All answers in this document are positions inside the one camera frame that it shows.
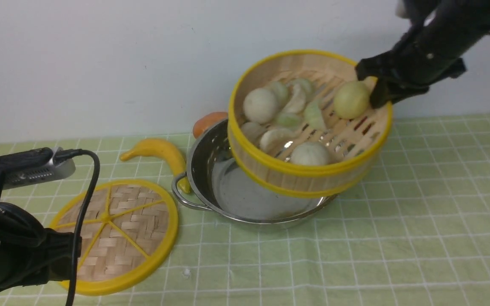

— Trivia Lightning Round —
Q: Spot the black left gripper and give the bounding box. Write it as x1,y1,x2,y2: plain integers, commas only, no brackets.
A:
0,203,82,292

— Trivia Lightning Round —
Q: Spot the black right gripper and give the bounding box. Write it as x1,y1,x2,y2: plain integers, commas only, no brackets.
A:
355,0,490,109

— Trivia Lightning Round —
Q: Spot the bamboo steamer basket yellow rim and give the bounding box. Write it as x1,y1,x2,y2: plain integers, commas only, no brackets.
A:
228,50,393,198

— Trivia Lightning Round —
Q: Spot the woven bamboo steamer lid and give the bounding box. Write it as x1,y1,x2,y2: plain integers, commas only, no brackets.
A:
48,179,179,296

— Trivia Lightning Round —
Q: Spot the stainless steel pot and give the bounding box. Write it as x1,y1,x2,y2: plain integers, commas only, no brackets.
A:
171,119,336,227

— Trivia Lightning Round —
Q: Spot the green dumpling right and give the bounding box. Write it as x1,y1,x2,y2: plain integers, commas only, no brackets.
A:
303,99,327,130

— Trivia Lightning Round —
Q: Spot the green dumpling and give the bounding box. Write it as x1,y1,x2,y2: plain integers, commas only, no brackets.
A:
274,112,303,130
303,99,327,130
288,78,315,97

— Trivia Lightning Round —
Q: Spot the green dumpling top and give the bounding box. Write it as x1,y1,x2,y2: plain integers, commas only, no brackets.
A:
288,78,315,97

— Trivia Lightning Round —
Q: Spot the white dumpling centre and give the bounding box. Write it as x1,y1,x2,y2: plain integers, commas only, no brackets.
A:
282,83,307,114

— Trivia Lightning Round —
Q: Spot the white dumpling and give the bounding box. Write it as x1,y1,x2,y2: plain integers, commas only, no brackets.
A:
282,83,307,114
240,122,266,143
259,127,295,153

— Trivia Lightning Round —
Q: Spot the green dumpling middle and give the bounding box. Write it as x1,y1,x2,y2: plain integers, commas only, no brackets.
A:
274,112,303,130

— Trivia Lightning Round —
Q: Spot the white bun front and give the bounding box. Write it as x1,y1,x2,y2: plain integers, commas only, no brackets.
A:
289,142,331,166

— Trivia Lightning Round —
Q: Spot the white round bun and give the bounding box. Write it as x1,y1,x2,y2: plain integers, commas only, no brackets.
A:
243,88,279,124

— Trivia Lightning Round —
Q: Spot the white dumpling lower left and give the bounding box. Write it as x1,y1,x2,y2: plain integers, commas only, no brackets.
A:
259,127,295,153

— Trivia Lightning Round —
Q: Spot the white dumpling far left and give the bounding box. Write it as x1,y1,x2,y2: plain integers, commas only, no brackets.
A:
240,122,266,143

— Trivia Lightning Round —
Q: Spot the green checkered tablecloth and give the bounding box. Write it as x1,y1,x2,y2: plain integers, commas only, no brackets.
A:
0,111,490,306

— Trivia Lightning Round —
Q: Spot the yellow toy banana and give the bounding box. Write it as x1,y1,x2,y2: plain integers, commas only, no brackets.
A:
119,138,186,178

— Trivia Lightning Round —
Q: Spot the orange toy fruit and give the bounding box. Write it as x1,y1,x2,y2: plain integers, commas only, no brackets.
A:
192,112,228,139

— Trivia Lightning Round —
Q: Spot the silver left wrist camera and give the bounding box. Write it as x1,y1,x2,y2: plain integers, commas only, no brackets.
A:
0,147,76,197

